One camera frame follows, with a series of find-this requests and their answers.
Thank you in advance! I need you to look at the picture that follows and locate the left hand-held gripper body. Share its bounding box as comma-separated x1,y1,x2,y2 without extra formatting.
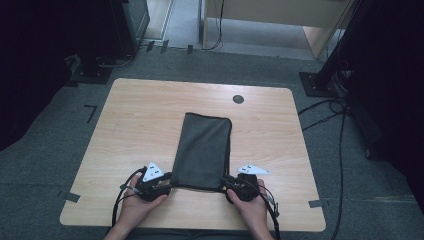
134,161,173,203

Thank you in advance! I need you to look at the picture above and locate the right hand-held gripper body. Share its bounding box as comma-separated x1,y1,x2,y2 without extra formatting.
225,163,272,205

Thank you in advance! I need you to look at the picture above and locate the grey and yellow towel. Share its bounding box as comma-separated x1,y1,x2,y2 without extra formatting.
169,112,233,193

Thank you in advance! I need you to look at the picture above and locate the person's left hand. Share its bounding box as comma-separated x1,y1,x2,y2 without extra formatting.
117,174,170,231

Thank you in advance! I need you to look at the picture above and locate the person's right hand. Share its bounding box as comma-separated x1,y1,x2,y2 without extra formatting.
226,179,268,231

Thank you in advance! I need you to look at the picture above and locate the dark cabinet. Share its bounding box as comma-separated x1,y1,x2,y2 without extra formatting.
74,0,151,68

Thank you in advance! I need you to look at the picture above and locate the dark curtain with equipment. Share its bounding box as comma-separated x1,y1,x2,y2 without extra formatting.
314,0,424,216

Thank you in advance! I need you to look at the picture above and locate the right hand-held gripper black cable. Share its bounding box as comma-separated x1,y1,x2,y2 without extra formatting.
251,181,283,240

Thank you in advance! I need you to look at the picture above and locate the hand-held gripper black cable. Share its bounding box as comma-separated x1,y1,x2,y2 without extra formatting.
111,167,148,228
251,181,283,240

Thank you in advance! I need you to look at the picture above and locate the left hand-held gripper black cable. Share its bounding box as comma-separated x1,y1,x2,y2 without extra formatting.
111,167,148,228

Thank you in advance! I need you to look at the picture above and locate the long black floor cable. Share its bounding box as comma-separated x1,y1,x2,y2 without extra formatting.
329,99,349,240

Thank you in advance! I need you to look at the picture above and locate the short black floor cable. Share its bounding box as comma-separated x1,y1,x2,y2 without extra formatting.
297,98,349,132

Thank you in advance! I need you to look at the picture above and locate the black stand base with wires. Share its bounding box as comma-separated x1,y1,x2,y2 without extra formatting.
298,70,349,99

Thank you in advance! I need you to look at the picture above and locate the black hanging cable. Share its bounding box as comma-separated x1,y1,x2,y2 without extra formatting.
203,0,226,52

